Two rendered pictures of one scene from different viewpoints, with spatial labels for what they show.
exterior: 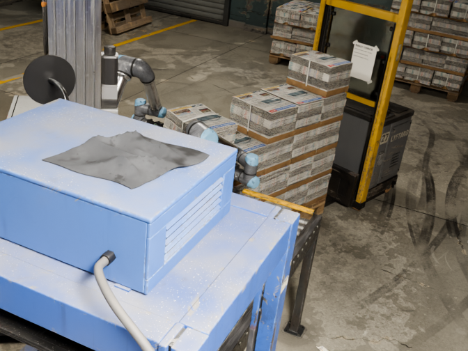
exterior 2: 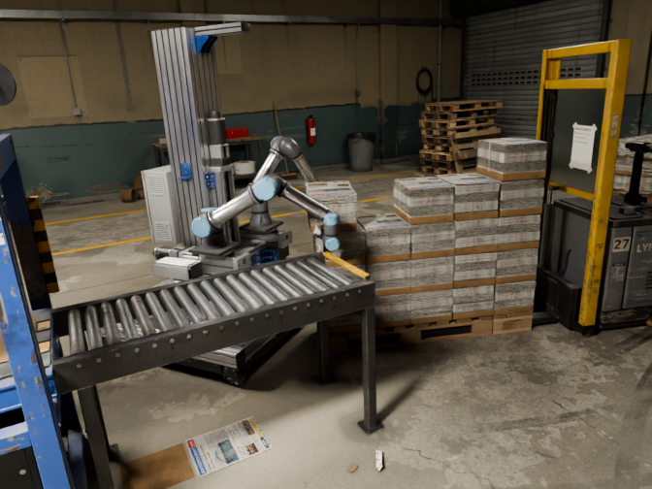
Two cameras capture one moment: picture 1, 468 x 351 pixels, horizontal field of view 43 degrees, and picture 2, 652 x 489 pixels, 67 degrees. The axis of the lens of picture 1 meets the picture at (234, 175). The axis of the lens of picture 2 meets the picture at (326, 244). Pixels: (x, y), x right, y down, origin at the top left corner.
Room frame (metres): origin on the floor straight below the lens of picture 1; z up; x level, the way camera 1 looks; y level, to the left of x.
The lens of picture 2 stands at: (1.10, -1.75, 1.67)
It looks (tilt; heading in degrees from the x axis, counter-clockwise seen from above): 18 degrees down; 41
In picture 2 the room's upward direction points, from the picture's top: 3 degrees counter-clockwise
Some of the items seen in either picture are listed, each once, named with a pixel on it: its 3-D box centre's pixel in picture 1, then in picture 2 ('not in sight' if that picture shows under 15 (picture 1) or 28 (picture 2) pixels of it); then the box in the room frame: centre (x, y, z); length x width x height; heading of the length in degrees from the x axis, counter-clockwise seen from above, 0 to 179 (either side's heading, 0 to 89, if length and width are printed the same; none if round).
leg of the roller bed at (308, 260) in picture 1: (303, 284); (369, 368); (2.82, -0.48, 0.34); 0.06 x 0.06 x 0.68; 69
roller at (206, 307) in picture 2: not in sight; (203, 304); (2.25, 0.01, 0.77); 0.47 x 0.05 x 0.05; 69
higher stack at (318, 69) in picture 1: (307, 138); (505, 235); (4.33, -0.54, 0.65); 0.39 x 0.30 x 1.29; 49
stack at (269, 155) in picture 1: (241, 188); (403, 277); (3.78, -0.07, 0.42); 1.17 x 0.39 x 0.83; 139
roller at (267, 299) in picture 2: not in sight; (258, 290); (2.49, -0.08, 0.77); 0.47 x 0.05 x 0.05; 69
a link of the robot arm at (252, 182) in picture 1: (249, 179); (331, 242); (3.03, -0.09, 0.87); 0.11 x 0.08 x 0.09; 49
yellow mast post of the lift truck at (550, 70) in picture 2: (314, 78); (541, 176); (4.88, -0.58, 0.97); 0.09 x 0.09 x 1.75; 49
